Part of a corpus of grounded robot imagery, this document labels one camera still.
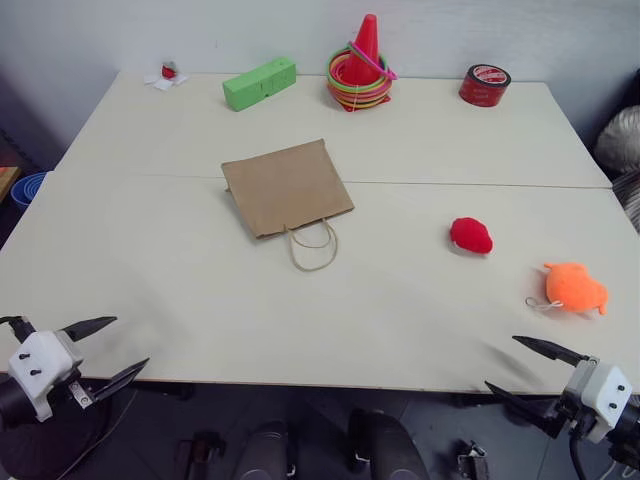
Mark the red tape roll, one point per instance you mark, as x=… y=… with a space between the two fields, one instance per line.
x=482 y=87

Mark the blue stacked bowls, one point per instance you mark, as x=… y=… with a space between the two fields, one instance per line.
x=27 y=190

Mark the red plush toy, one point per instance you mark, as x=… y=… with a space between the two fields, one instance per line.
x=471 y=235

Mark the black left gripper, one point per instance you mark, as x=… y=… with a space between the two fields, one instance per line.
x=80 y=392

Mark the small red toy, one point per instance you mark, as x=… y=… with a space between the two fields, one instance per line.
x=169 y=71

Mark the dark floor bracket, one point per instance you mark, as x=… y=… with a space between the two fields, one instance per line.
x=197 y=455
x=471 y=460

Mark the orange plush toy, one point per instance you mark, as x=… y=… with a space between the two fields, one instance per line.
x=575 y=291

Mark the dark rounded shape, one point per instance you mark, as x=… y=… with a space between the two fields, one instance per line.
x=267 y=452
x=387 y=447

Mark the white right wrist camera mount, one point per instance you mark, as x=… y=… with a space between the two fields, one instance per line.
x=607 y=395

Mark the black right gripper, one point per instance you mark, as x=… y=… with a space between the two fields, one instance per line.
x=575 y=400

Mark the striped grey fabric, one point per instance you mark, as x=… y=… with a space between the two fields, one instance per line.
x=630 y=200

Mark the red plastic cone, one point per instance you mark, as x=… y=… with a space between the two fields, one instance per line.
x=365 y=55

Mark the green rectangular block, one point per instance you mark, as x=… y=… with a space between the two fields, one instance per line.
x=255 y=85

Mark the wooden shelf edge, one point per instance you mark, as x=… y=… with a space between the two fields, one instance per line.
x=7 y=180

